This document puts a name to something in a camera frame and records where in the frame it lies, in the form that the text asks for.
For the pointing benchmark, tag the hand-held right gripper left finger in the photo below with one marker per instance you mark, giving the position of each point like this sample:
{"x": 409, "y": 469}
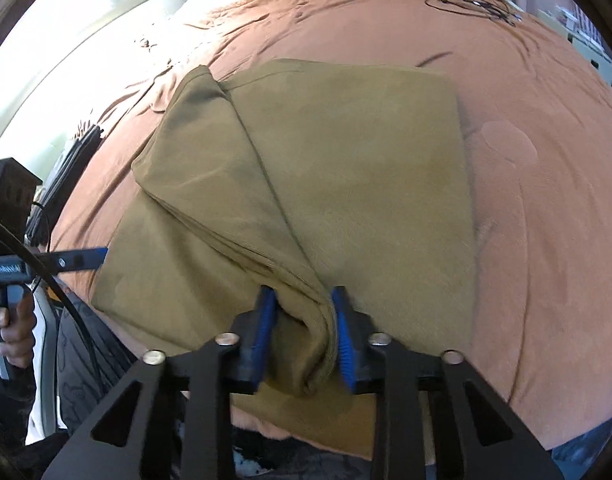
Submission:
{"x": 263, "y": 330}

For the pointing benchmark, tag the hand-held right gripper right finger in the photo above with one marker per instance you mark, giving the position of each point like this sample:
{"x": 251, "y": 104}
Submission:
{"x": 342, "y": 340}

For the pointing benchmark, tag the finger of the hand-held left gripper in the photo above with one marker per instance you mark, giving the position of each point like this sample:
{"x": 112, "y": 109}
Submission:
{"x": 76, "y": 260}

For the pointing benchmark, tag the olive green t-shirt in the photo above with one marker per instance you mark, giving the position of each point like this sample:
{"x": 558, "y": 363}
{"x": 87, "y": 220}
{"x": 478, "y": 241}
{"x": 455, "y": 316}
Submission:
{"x": 361, "y": 185}

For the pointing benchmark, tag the person's left hand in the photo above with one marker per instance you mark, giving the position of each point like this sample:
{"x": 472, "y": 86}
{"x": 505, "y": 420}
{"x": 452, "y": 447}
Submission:
{"x": 18, "y": 332}

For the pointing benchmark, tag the dark ribbed object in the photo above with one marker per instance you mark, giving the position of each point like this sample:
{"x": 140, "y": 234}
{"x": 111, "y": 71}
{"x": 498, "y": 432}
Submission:
{"x": 66, "y": 180}

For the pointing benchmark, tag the person's dark patterned pants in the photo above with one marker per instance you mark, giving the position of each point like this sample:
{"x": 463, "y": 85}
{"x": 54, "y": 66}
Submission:
{"x": 96, "y": 360}

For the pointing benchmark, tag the orange blanket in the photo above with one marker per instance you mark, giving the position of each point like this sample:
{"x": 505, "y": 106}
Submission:
{"x": 536, "y": 235}

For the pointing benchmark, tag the white storage rack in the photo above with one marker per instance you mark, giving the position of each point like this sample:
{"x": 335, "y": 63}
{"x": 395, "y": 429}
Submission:
{"x": 581, "y": 35}

